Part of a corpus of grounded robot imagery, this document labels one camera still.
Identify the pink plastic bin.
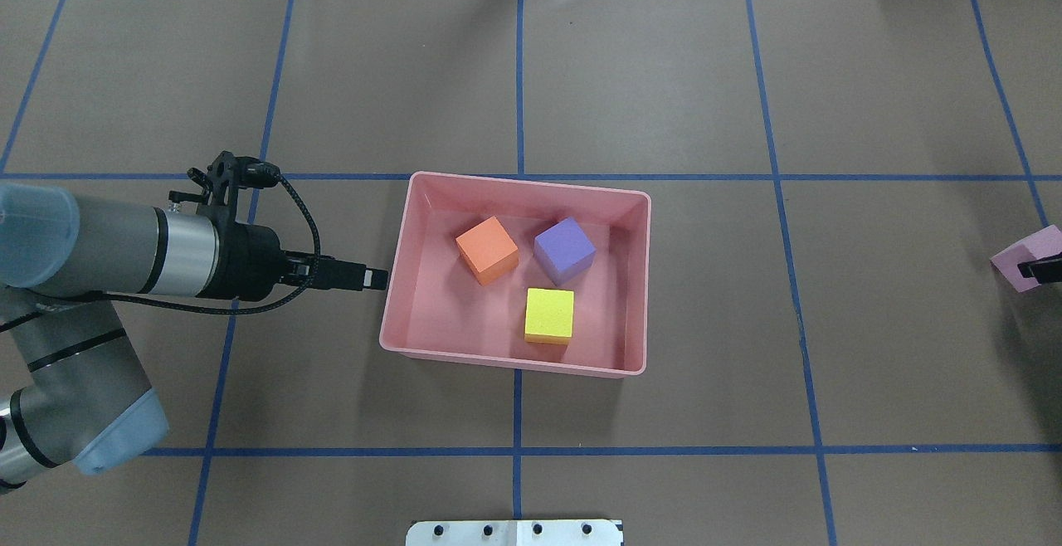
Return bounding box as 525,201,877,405
379,171,651,378

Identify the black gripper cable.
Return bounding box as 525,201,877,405
108,166,323,315

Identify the pink foam block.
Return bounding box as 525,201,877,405
990,225,1061,293

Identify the yellow foam block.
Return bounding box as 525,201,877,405
524,286,573,345

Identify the purple foam block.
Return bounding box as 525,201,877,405
533,217,597,286

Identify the orange foam block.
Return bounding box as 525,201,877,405
455,217,520,286

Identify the white camera stand post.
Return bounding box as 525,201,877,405
405,519,626,545

